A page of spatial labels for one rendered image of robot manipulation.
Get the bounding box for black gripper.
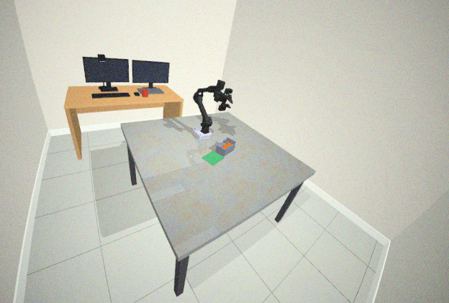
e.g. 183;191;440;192
218;89;233;111

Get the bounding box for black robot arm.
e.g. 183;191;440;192
193;80;225;134

